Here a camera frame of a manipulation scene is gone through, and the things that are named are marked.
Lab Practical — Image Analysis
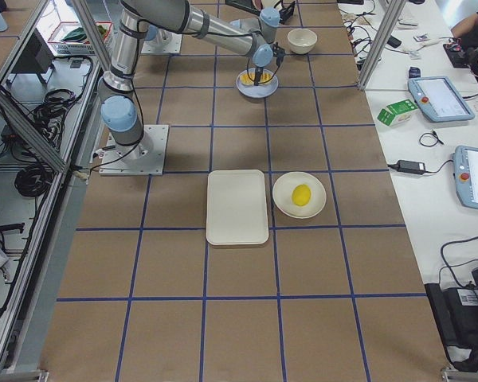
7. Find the cream bowl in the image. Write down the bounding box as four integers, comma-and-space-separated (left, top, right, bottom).
287, 29, 318, 55

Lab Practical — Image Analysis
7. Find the black plate rack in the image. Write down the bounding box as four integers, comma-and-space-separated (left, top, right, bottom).
225, 0, 296, 25

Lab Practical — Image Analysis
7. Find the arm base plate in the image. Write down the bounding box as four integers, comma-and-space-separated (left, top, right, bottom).
141, 33, 182, 56
98, 125, 169, 176

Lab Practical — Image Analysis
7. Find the green white box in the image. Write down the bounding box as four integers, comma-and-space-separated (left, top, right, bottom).
377, 99, 417, 127

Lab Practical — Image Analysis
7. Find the cream plate with lemon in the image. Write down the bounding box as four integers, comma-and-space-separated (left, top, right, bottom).
272, 172, 327, 219

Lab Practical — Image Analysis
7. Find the cream plate in rack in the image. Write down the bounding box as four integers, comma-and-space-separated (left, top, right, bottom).
261, 0, 282, 8

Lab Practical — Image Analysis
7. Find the black power adapter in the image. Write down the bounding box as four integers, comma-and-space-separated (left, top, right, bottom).
397, 160, 426, 174

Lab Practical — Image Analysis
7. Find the near teach pendant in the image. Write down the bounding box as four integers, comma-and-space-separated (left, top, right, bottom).
453, 146, 478, 209

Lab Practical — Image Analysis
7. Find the yellow lemon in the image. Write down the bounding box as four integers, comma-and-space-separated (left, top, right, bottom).
291, 184, 311, 207

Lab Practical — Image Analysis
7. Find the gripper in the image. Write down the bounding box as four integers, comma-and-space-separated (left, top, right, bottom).
253, 66, 265, 86

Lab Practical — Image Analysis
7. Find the far teach pendant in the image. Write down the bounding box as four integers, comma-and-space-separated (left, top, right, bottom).
407, 76, 475, 123

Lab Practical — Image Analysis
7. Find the cream rectangular tray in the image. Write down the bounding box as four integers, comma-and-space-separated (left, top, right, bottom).
206, 170, 269, 246

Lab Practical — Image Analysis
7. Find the blue plate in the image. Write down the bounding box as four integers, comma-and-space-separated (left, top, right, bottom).
236, 70, 279, 99

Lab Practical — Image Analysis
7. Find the aluminium frame post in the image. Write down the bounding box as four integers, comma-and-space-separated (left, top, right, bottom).
358, 0, 406, 91

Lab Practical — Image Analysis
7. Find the teach pendant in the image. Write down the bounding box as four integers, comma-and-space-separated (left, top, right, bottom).
407, 76, 475, 123
453, 146, 478, 209

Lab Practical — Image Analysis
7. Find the yellow twisted bread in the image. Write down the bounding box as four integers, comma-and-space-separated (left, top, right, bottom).
238, 69, 273, 86

